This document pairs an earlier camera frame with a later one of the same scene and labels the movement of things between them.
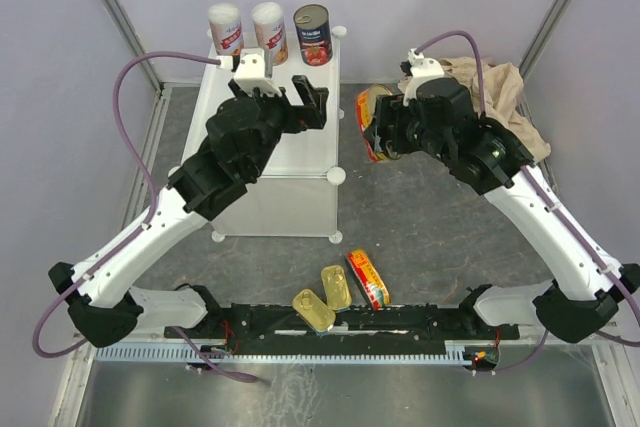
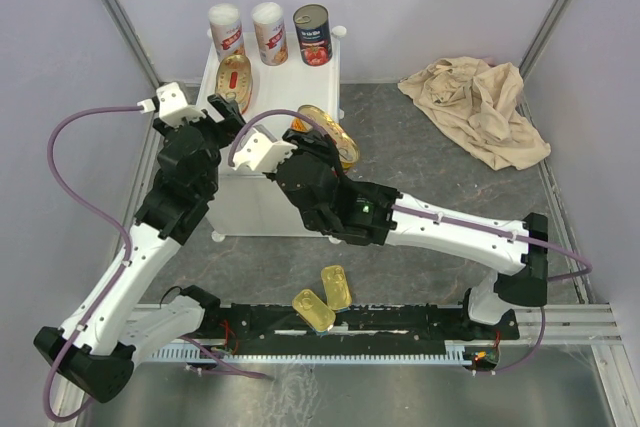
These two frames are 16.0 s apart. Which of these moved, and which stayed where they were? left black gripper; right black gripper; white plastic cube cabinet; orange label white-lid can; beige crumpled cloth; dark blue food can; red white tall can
Moved: left black gripper; right black gripper
Stayed: red white tall can; beige crumpled cloth; white plastic cube cabinet; orange label white-lid can; dark blue food can
